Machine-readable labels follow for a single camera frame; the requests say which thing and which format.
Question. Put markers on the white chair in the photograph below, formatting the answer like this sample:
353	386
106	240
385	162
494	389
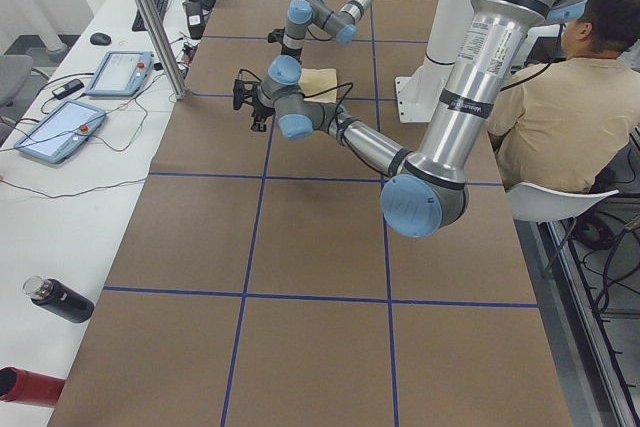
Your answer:
533	203

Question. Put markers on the beige long-sleeve printed shirt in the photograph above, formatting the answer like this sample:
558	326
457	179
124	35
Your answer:
319	85

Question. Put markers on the upper blue teach pendant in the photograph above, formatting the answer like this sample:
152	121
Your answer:
120	74

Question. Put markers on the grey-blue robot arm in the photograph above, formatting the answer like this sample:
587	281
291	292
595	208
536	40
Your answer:
425	188
339	24

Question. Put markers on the black power adapter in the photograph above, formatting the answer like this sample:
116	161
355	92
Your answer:
67	89

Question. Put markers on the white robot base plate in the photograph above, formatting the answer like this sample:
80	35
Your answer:
417	96

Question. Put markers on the lower blue teach pendant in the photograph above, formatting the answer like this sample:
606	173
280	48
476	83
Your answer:
61	132

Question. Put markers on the red cylinder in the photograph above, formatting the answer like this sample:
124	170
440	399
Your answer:
30	388

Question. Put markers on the grey aluminium frame post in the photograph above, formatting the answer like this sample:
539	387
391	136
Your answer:
162	46

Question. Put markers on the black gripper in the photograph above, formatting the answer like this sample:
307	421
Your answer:
260	112
288	53

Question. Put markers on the black water bottle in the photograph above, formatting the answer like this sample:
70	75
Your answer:
59	299

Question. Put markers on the black computer mouse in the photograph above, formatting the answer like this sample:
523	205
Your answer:
100	39

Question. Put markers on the blue teach pendant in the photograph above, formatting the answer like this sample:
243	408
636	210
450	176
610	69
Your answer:
61	132
120	74

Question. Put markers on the seated person in beige shirt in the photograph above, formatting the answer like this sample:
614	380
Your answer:
559	126

